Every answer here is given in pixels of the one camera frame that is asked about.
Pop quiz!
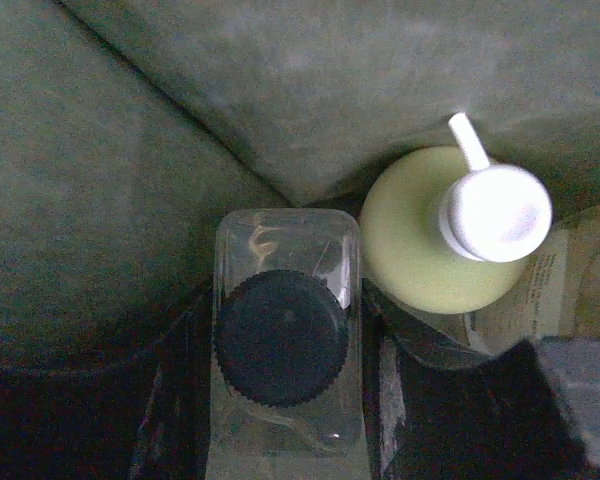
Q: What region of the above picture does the clear square bottle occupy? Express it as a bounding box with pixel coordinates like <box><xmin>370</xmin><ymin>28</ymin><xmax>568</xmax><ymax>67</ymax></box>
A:
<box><xmin>211</xmin><ymin>208</ymin><xmax>363</xmax><ymax>457</ymax></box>

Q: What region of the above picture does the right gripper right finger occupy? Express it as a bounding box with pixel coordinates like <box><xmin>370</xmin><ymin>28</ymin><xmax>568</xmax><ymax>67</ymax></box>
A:
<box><xmin>362</xmin><ymin>280</ymin><xmax>600</xmax><ymax>479</ymax></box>

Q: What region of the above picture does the olive canvas bag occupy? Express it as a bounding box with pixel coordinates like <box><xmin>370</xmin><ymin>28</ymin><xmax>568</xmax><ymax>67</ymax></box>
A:
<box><xmin>0</xmin><ymin>1</ymin><xmax>600</xmax><ymax>369</ymax></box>

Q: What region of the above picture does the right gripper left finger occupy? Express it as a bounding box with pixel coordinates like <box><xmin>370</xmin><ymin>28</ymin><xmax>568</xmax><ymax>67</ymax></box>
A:
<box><xmin>0</xmin><ymin>294</ymin><xmax>212</xmax><ymax>479</ymax></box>

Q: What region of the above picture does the yellow-green pump bottle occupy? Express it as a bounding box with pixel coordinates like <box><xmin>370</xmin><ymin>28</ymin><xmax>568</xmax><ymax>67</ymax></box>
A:
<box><xmin>359</xmin><ymin>112</ymin><xmax>552</xmax><ymax>314</ymax></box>

